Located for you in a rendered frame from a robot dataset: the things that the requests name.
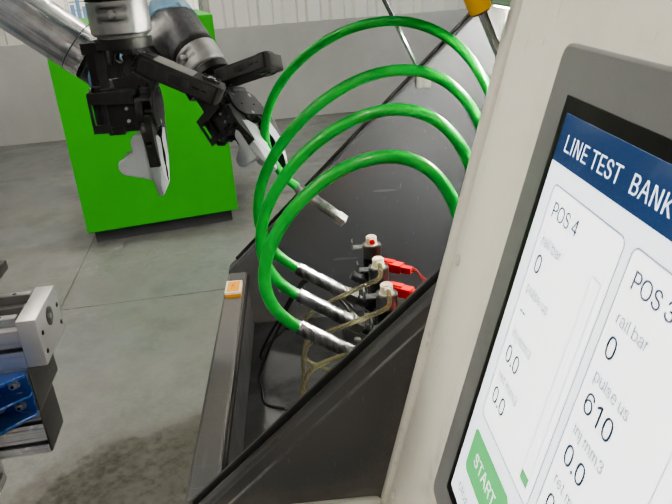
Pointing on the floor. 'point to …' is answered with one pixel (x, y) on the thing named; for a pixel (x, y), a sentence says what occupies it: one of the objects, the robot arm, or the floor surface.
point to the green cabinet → (178, 105)
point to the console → (500, 206)
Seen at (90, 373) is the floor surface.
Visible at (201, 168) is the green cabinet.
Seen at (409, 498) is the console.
